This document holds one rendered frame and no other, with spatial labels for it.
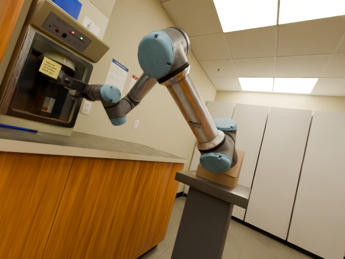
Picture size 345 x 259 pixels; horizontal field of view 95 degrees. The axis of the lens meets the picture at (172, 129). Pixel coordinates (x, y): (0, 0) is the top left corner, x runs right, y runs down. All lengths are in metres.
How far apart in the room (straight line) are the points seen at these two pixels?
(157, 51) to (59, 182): 0.68
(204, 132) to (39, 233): 0.79
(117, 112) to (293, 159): 2.97
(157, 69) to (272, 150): 2.98
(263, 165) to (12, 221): 3.13
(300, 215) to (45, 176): 3.24
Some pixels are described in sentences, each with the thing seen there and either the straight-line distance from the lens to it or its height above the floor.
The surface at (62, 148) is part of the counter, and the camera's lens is 0.78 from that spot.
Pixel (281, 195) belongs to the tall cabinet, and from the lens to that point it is 3.31.
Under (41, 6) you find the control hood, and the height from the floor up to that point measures 1.47.
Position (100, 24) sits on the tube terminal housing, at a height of 1.64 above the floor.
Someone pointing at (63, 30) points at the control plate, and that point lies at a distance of 1.04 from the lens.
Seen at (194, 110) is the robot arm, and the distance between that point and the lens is 0.53.
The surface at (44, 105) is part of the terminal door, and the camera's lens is 1.03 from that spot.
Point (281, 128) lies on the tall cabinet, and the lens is 3.36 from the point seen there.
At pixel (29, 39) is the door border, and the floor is 1.34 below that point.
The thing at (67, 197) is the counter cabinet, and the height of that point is 0.70.
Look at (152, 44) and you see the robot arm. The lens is 0.48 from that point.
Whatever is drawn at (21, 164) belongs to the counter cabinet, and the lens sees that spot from 0.79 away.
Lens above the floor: 1.07
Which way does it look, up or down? 4 degrees up
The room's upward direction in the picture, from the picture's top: 16 degrees clockwise
